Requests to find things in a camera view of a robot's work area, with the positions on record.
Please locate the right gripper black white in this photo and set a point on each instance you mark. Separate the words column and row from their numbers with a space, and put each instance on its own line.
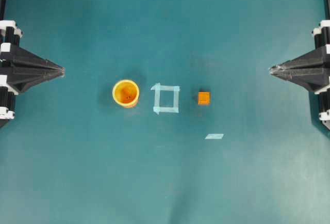
column 311, row 70

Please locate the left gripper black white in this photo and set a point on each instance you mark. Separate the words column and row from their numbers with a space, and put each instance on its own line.
column 15, row 80

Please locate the orange cube block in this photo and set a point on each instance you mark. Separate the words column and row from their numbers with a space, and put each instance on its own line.
column 203, row 98

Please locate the yellow orange plastic cup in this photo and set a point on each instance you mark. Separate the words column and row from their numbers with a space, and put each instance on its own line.
column 126, row 93

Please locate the small light blue tape strip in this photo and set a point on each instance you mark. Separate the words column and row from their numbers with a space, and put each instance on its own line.
column 214, row 136

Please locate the light blue tape square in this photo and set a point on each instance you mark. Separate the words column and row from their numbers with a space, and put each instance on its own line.
column 166, row 98

